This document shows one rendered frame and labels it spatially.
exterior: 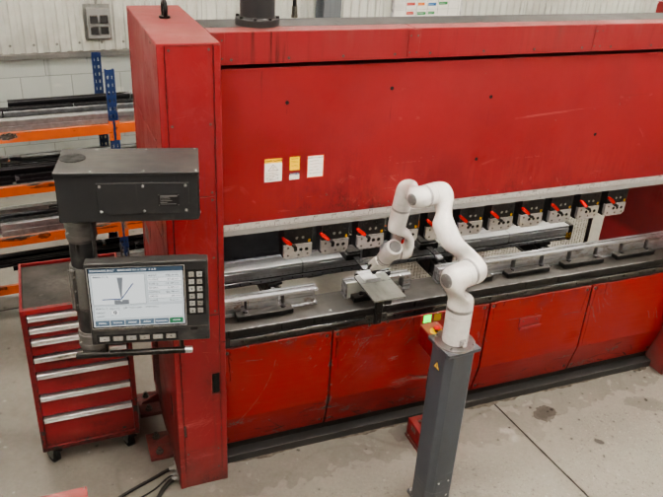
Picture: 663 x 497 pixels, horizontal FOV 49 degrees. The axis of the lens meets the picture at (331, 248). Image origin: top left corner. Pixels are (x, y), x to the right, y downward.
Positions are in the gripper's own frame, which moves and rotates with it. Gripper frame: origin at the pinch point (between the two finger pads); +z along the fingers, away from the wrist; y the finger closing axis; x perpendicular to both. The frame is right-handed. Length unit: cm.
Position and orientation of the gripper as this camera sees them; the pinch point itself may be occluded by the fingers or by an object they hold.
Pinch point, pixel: (374, 270)
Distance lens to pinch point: 383.0
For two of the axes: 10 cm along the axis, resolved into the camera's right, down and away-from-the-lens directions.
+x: 2.5, 9.1, -3.3
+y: -9.3, 1.2, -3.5
